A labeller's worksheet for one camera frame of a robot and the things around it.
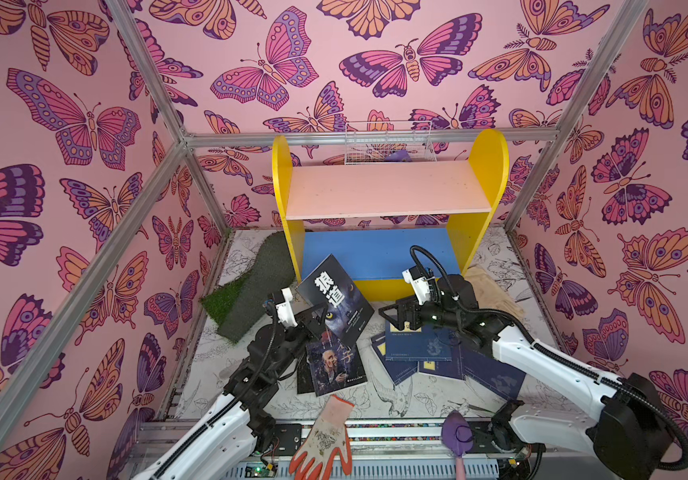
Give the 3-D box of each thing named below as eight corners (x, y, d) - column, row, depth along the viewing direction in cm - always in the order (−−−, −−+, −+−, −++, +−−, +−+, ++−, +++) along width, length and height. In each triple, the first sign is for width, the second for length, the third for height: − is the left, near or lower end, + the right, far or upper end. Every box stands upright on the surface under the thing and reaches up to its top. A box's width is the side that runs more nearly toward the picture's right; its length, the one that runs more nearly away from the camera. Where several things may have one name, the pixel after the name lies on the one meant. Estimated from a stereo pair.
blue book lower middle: (419, 379, 85) (421, 375, 82) (417, 363, 88) (419, 359, 85) (461, 379, 85) (464, 375, 82) (458, 363, 88) (461, 359, 85)
